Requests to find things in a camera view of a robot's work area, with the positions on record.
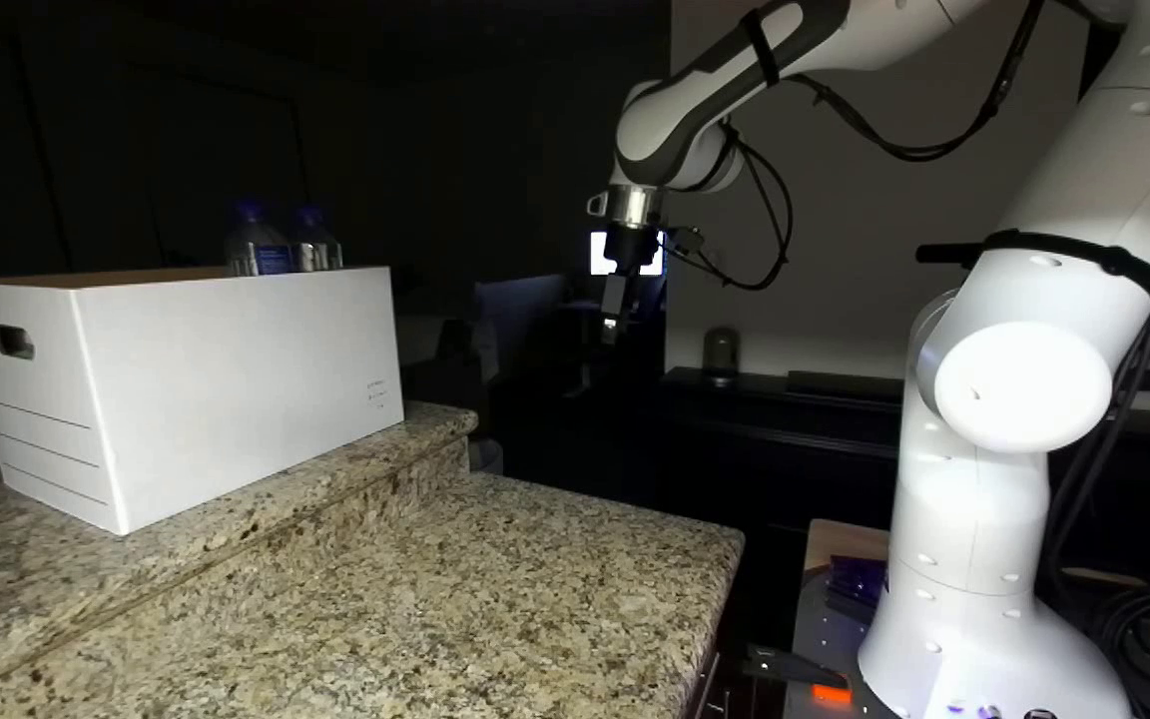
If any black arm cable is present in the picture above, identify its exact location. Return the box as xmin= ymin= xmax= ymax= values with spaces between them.
xmin=677 ymin=0 xmax=1049 ymax=296

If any clear water bottle blue cap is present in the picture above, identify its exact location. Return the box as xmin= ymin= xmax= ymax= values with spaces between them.
xmin=290 ymin=205 xmax=343 ymax=271

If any small dark speaker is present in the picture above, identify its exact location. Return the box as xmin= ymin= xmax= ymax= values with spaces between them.
xmin=703 ymin=327 xmax=739 ymax=387

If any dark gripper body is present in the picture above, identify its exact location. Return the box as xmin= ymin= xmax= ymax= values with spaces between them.
xmin=588 ymin=184 xmax=663 ymax=344

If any lit monitor screen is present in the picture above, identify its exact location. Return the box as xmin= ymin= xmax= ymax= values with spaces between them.
xmin=588 ymin=227 xmax=667 ymax=279

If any white storage box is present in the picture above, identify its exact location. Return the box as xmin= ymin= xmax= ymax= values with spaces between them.
xmin=0 ymin=267 xmax=403 ymax=534

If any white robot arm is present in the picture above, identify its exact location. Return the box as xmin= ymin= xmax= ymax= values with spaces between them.
xmin=599 ymin=0 xmax=1150 ymax=719

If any dark low cabinet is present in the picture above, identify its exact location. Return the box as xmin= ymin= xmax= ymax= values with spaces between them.
xmin=492 ymin=372 xmax=1150 ymax=578

